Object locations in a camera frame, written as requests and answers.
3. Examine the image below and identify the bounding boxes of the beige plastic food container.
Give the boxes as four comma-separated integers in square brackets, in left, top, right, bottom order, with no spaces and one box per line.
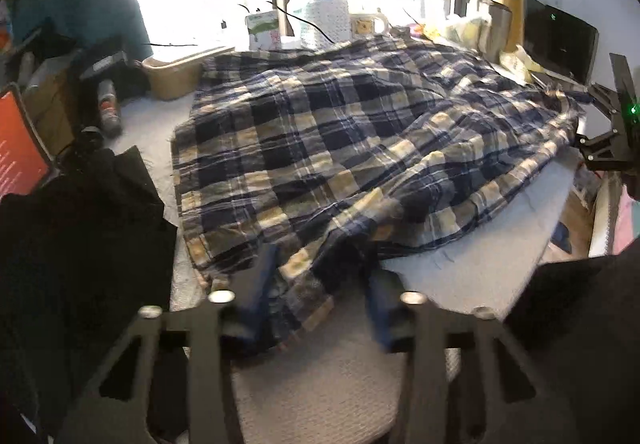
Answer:
[141,47,234,101]

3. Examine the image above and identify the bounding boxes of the tablet with orange screen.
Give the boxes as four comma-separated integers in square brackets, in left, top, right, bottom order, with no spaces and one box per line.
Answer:
[0,82,54,197]

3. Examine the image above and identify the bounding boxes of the green white milk carton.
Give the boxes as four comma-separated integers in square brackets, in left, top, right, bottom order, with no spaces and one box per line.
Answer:
[245,10,281,51]

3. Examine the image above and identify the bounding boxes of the yellow cartoon mug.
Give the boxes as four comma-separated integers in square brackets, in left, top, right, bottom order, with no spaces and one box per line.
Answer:
[349,13,390,39]

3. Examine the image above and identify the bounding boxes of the black charging cable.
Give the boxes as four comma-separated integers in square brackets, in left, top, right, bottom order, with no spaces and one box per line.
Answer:
[238,0,334,48]

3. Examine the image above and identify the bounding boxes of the spray can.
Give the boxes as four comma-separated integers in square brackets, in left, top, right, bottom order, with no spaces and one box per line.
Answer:
[98,79,122,139]

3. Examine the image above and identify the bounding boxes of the black laptop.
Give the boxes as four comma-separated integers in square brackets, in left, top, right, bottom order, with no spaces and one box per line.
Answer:
[524,0,599,85]

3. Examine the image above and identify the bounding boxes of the black folded cloth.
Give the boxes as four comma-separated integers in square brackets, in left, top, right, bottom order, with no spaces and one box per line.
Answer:
[1,147,177,435]

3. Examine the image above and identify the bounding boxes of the white perforated plastic basket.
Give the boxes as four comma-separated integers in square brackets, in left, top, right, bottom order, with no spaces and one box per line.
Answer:
[299,0,352,50]

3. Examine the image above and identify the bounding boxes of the blue plaid pants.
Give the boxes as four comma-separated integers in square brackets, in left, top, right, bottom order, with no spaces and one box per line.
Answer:
[171,36,584,349]

